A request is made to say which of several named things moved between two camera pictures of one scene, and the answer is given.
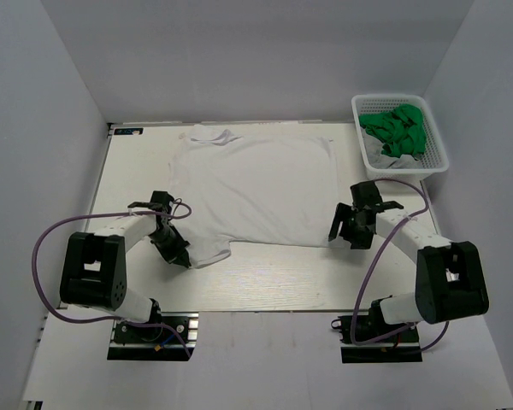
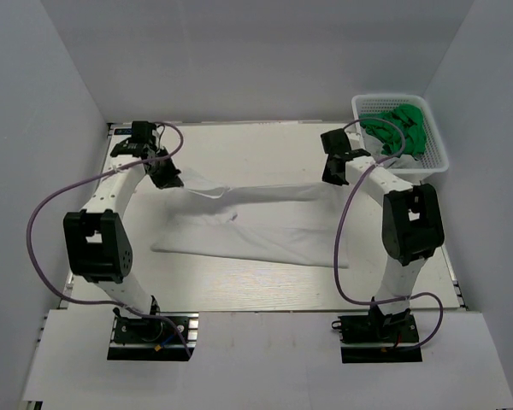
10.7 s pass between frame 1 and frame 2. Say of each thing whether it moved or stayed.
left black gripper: moved
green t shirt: stayed
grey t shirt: stayed
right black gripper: moved
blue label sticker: stayed
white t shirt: moved
